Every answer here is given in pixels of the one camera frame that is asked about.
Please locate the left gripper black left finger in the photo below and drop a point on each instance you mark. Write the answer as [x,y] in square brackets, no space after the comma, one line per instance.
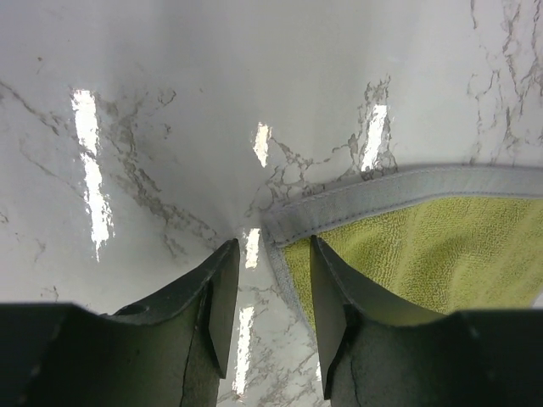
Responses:
[170,348]

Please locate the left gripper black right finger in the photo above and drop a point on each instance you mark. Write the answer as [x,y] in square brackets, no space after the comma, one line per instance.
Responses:
[377,349]

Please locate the grey green towel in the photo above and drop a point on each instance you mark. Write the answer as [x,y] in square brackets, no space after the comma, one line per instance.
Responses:
[444,238]

